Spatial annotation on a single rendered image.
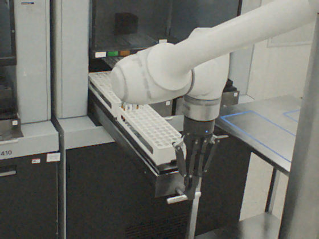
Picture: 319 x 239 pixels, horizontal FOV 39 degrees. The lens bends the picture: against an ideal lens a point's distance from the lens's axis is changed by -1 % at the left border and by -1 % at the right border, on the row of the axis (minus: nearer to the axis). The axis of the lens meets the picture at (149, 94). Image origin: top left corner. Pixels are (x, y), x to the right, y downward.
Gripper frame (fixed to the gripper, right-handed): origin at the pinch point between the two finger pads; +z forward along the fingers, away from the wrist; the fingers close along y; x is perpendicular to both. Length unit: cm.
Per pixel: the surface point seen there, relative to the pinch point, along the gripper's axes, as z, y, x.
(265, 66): 41, -169, -172
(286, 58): 36, -189, -172
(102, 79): -6, 1, -64
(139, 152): -0.1, 5.6, -19.8
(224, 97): 2, -46, -52
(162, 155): -4.2, 3.5, -10.1
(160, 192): 5.2, 5.0, -6.5
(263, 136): -1.8, -34.3, -14.1
